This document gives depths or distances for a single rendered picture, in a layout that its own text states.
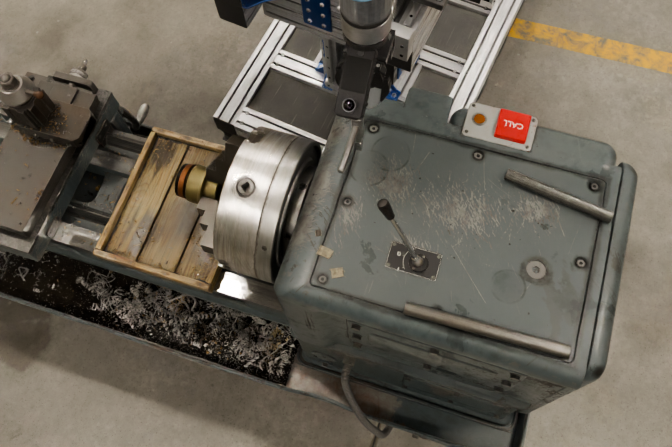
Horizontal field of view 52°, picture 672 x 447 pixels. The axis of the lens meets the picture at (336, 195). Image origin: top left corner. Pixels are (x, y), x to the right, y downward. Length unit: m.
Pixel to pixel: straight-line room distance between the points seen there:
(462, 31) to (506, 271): 1.67
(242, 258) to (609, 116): 1.92
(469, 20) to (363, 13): 1.86
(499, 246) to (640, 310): 1.46
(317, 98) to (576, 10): 1.23
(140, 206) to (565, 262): 1.01
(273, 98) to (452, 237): 1.49
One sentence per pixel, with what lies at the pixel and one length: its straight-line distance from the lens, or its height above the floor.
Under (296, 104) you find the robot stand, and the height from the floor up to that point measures 0.21.
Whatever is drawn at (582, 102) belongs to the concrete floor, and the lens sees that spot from 2.96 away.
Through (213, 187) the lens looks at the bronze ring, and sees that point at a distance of 1.48.
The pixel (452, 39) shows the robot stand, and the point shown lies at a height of 0.21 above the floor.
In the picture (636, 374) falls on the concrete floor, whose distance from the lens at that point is 2.62.
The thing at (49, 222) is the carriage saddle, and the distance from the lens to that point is 1.80.
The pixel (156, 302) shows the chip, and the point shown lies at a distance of 1.96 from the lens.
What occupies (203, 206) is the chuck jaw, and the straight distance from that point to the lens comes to 1.47.
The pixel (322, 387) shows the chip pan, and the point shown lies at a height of 0.54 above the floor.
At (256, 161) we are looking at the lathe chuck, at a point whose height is 1.24.
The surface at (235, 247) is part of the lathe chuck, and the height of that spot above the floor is 1.16.
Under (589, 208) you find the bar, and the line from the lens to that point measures 1.30.
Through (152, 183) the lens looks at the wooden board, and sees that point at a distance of 1.77.
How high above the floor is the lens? 2.43
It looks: 67 degrees down
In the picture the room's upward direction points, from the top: 6 degrees counter-clockwise
